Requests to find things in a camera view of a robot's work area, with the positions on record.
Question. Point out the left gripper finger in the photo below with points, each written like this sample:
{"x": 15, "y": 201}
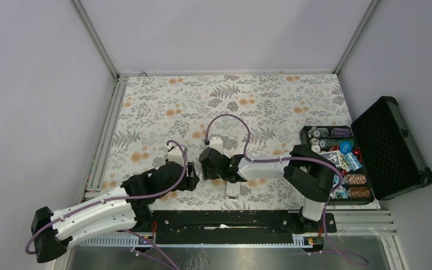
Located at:
{"x": 191, "y": 183}
{"x": 191, "y": 170}

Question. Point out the floral patterned table mat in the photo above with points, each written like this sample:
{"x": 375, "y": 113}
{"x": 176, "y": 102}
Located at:
{"x": 269, "y": 111}

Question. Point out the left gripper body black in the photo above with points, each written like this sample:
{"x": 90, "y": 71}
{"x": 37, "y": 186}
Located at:
{"x": 179, "y": 186}

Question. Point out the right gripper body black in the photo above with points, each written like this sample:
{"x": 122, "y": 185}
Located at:
{"x": 208, "y": 174}

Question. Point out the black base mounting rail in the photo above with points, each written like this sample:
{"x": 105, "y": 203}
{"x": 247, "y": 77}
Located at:
{"x": 230, "y": 227}

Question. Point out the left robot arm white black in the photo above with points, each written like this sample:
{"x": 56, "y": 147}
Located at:
{"x": 124, "y": 207}

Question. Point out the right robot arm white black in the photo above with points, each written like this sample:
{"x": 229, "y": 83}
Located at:
{"x": 308, "y": 172}

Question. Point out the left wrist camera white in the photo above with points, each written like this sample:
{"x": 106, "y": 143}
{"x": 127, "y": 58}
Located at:
{"x": 175, "y": 154}

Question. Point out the blue poker chip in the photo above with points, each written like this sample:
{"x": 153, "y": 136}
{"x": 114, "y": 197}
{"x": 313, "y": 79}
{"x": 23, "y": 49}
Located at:
{"x": 345, "y": 147}

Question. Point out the playing card deck blue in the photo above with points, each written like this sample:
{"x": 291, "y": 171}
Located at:
{"x": 333, "y": 156}

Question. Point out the black poker chip case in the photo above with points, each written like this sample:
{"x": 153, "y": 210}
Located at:
{"x": 392, "y": 163}

